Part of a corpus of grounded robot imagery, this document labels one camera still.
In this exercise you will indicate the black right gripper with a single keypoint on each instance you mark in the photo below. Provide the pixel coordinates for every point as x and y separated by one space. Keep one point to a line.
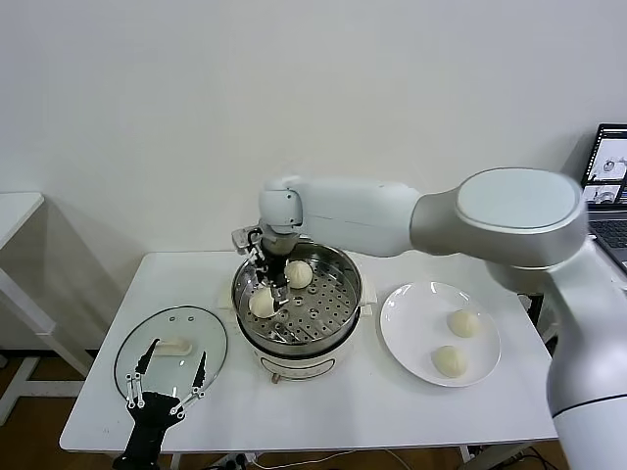
279 254

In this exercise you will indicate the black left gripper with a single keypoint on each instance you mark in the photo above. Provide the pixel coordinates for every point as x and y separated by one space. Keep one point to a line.
152 416

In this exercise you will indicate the white steamed baozi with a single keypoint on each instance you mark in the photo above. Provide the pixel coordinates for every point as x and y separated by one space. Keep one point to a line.
448 362
464 323
259 303
300 274

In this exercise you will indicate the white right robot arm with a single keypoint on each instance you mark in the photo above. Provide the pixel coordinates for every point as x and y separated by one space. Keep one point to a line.
367 215

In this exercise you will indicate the stainless steel steamer basket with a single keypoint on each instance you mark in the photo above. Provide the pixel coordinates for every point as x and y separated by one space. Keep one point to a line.
338 274

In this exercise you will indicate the white table leg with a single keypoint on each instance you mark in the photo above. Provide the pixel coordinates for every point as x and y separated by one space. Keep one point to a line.
175 462
464 457

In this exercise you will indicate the white power strip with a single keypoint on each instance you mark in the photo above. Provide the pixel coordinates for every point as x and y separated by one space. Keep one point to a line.
240 460

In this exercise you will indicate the white empty side table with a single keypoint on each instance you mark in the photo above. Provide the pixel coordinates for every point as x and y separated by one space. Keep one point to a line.
19 210

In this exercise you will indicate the white round plate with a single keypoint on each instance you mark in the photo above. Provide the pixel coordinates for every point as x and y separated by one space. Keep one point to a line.
480 357

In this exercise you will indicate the black power adapter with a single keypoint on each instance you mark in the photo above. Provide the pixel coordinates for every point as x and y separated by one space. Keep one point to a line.
536 303

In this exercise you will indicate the dark grey laptop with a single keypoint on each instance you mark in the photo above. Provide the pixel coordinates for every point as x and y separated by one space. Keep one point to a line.
612 147

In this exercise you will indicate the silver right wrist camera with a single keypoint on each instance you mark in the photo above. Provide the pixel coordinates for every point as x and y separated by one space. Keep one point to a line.
241 240

